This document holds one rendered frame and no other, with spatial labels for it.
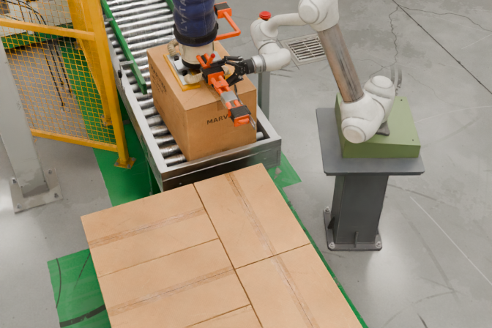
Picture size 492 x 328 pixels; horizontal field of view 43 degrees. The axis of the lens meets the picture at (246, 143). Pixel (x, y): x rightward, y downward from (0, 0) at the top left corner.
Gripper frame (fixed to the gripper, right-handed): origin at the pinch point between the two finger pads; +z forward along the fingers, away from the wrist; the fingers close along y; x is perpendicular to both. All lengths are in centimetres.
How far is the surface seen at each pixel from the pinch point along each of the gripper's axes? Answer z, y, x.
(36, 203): 104, 106, 53
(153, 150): 34, 48, 10
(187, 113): 17.5, 14.6, -5.8
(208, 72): 2.8, -1.9, 1.1
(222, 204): 12, 53, -37
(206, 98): 5.4, 12.7, -0.8
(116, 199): 57, 107, 38
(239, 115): 1.1, -2.5, -36.6
